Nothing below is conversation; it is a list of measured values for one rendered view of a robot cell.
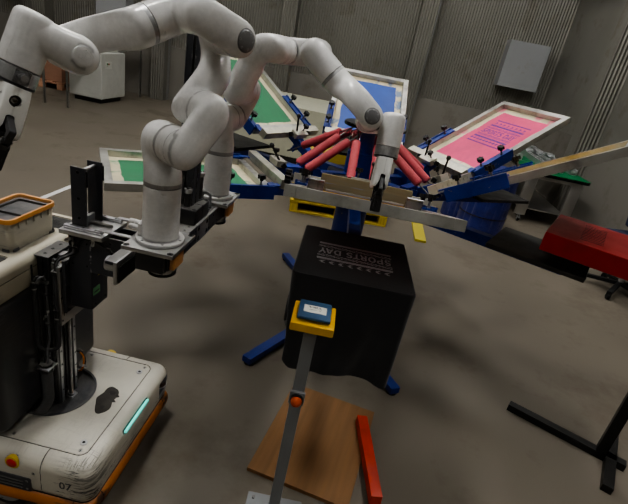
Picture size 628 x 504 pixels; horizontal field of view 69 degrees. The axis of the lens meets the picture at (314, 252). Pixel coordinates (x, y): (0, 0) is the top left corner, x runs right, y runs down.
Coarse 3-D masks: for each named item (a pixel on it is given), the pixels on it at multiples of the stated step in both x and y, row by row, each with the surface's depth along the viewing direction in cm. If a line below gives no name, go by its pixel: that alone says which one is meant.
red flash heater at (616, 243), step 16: (560, 224) 226; (576, 224) 231; (592, 224) 237; (544, 240) 211; (560, 240) 207; (576, 240) 206; (592, 240) 210; (608, 240) 215; (624, 240) 220; (560, 256) 209; (576, 256) 205; (592, 256) 201; (608, 256) 198; (624, 256) 197; (608, 272) 199; (624, 272) 196
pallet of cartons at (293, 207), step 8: (328, 160) 481; (336, 160) 480; (344, 160) 480; (296, 200) 497; (304, 200) 498; (296, 208) 501; (328, 208) 535; (328, 216) 505; (376, 216) 540; (384, 216) 506; (376, 224) 510; (384, 224) 510
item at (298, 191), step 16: (288, 192) 144; (304, 192) 144; (320, 192) 144; (352, 208) 144; (368, 208) 144; (384, 208) 144; (400, 208) 144; (432, 224) 144; (448, 224) 144; (464, 224) 144
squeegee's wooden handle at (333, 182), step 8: (328, 176) 201; (336, 176) 201; (328, 184) 201; (336, 184) 201; (344, 184) 201; (352, 184) 201; (360, 184) 201; (368, 184) 200; (352, 192) 201; (360, 192) 201; (368, 192) 201; (384, 192) 201; (392, 192) 200; (400, 192) 200; (408, 192) 200; (384, 200) 201; (392, 200) 201; (400, 200) 201
